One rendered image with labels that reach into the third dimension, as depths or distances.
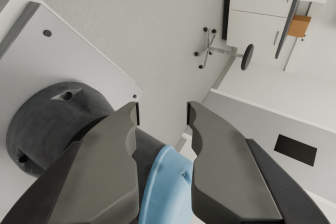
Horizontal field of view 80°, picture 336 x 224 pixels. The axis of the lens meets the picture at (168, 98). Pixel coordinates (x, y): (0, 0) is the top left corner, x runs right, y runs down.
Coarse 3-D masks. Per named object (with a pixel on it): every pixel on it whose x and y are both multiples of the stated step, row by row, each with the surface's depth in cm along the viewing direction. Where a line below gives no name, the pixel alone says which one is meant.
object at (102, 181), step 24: (120, 120) 11; (96, 144) 9; (120, 144) 9; (72, 168) 8; (96, 168) 8; (120, 168) 8; (72, 192) 7; (96, 192) 7; (120, 192) 7; (72, 216) 6; (96, 216) 6; (120, 216) 7
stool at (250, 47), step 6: (204, 30) 257; (216, 30) 282; (210, 42) 278; (210, 48) 274; (216, 48) 271; (246, 48) 243; (252, 48) 252; (210, 54) 304; (234, 54) 260; (240, 54) 257; (246, 54) 239; (204, 60) 283; (246, 60) 244; (204, 66) 285; (246, 66) 259
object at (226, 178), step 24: (192, 120) 12; (216, 120) 11; (192, 144) 11; (216, 144) 9; (240, 144) 9; (216, 168) 8; (240, 168) 8; (192, 192) 8; (216, 192) 7; (240, 192) 7; (264, 192) 7; (216, 216) 7; (240, 216) 6; (264, 216) 6
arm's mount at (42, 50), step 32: (32, 32) 24; (64, 32) 27; (0, 64) 22; (32, 64) 25; (64, 64) 28; (96, 64) 33; (0, 96) 23; (128, 96) 42; (0, 128) 25; (0, 160) 26; (0, 192) 28
